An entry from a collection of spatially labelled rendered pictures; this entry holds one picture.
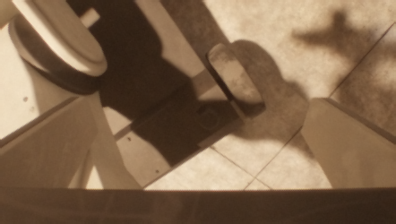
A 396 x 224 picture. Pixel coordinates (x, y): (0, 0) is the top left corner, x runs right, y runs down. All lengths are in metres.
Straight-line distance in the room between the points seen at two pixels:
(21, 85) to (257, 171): 0.65
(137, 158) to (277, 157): 0.46
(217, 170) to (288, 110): 0.31
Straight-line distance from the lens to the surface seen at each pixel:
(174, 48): 0.43
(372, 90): 0.82
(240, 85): 0.41
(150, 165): 0.48
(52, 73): 0.31
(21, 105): 0.30
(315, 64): 0.69
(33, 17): 0.33
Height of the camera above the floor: 0.60
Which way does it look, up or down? 75 degrees down
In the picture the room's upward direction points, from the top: 179 degrees clockwise
